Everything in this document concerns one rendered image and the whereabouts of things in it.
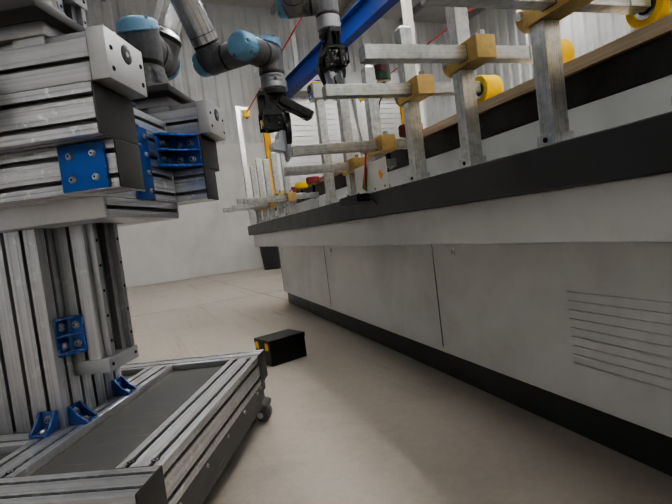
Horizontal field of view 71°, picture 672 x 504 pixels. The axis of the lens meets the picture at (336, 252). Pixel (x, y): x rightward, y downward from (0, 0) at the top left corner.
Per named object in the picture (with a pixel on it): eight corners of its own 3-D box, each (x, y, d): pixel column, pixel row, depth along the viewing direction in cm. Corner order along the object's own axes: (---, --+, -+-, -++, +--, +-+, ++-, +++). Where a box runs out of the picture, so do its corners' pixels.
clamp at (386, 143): (382, 150, 147) (380, 134, 147) (365, 158, 160) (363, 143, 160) (398, 149, 149) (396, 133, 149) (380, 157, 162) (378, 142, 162)
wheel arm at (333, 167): (286, 177, 166) (285, 165, 166) (284, 179, 170) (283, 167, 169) (397, 168, 181) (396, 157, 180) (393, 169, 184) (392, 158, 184)
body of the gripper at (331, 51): (328, 64, 145) (323, 24, 144) (319, 74, 153) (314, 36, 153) (351, 64, 148) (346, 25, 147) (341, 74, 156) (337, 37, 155)
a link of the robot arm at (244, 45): (217, 64, 130) (242, 74, 140) (250, 53, 125) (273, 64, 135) (213, 35, 130) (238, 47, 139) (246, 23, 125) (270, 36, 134)
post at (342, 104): (352, 204, 179) (336, 76, 176) (349, 205, 182) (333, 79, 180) (361, 203, 180) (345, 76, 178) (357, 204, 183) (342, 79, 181)
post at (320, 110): (329, 204, 203) (315, 98, 200) (325, 205, 207) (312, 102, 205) (338, 203, 204) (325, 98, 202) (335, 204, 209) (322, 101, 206)
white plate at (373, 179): (387, 188, 147) (384, 156, 147) (356, 197, 172) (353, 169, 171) (389, 188, 147) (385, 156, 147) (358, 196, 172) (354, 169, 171)
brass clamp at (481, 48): (475, 57, 100) (473, 32, 99) (440, 78, 112) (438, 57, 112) (499, 57, 102) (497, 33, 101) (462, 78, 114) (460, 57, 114)
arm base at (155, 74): (108, 96, 131) (103, 60, 130) (136, 109, 146) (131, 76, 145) (160, 88, 130) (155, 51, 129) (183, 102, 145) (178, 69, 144)
